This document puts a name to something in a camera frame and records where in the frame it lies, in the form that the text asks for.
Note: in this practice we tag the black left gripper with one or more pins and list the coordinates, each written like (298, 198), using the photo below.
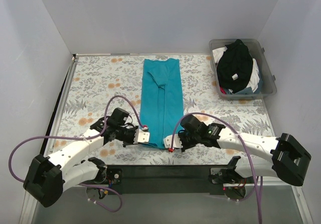
(131, 135)

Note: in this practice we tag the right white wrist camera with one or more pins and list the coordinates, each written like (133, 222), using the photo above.
(172, 142)

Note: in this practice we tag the clear plastic storage bin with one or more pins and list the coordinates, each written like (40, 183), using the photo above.
(268, 87)

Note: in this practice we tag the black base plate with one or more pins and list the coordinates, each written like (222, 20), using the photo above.
(161, 179)

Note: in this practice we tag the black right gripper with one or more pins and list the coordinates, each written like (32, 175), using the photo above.
(185, 140)

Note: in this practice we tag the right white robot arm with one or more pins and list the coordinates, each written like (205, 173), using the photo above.
(282, 157)

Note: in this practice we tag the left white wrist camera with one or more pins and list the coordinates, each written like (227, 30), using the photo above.
(141, 137)

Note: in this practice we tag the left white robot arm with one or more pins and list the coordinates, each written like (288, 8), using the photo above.
(48, 177)

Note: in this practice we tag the grey blue garment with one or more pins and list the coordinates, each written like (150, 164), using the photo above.
(255, 83)

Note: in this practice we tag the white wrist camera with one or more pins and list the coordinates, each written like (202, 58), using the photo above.
(172, 142)
(141, 137)

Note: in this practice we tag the teal t shirt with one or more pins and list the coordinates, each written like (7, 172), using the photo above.
(161, 99)

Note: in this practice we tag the white garment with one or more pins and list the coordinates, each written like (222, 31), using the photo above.
(237, 70)

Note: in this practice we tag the black t shirt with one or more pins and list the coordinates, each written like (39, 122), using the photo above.
(234, 69)

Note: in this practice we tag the aluminium frame rail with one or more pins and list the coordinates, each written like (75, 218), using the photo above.
(238, 192)

